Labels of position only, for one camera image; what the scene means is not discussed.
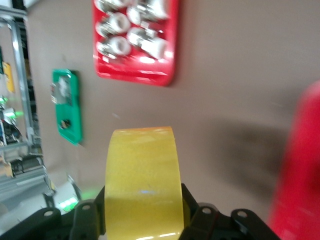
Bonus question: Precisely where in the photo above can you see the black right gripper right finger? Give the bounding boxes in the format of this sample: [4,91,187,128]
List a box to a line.
[179,183,221,240]

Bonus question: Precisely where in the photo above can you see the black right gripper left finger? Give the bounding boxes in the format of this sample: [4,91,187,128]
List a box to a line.
[69,186,106,240]

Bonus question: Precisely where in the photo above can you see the yellow tape roll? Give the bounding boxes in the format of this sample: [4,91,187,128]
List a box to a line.
[104,126,185,240]

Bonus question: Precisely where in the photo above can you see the green plastic tray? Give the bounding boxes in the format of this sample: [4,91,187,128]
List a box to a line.
[51,68,84,146]

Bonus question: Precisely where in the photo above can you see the red plastic tray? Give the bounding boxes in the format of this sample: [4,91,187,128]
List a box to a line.
[266,79,320,240]
[92,0,180,87]

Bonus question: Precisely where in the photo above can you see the white circuit breaker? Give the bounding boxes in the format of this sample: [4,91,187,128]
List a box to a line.
[57,75,73,106]

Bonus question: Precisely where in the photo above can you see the yellow sign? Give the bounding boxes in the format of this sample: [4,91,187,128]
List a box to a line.
[2,62,15,94]

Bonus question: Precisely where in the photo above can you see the white and metal pipe fitting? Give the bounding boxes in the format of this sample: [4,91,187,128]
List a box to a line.
[96,36,132,60]
[126,0,171,24]
[96,12,131,38]
[96,0,131,13]
[126,26,170,60]

